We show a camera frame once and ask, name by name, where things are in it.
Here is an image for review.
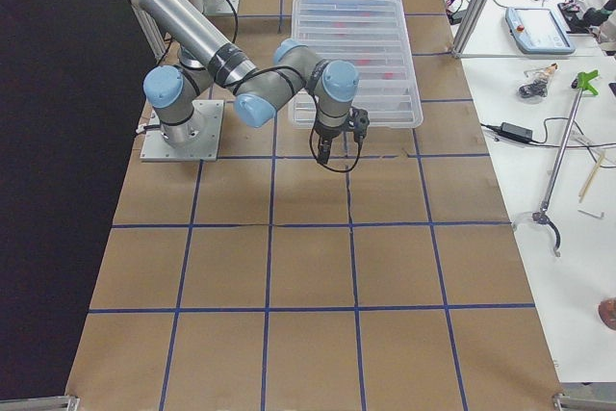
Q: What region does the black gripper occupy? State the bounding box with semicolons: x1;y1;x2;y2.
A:
314;107;370;164

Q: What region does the clear plastic box lid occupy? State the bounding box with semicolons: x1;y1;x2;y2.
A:
292;0;423;129

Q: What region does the black power adapter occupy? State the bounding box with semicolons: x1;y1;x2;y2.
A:
481;122;533;144

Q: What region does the blue teach pendant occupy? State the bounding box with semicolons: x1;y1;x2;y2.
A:
504;7;576;55

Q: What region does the wooden chopstick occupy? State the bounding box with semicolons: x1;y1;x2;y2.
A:
578;151;605;203

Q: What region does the silver allen key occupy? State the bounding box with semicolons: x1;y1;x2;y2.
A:
577;209;604;219

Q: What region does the black cable bundle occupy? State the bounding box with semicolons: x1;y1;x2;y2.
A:
518;80;550;100

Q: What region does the green handled reacher grabber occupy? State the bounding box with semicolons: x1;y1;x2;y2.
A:
512;69;599;258

